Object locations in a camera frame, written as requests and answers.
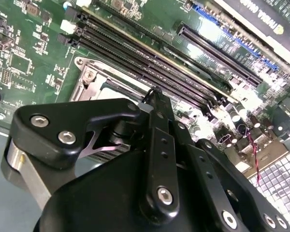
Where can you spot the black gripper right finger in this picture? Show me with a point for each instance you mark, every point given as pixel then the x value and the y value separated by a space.
pixel 213 186

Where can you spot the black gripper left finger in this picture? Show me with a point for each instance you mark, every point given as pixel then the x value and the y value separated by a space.
pixel 62 116

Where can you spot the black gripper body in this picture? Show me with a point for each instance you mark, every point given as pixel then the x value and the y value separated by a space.
pixel 96 207

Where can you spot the metal socket cover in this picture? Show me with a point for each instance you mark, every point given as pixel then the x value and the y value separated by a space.
pixel 94 83

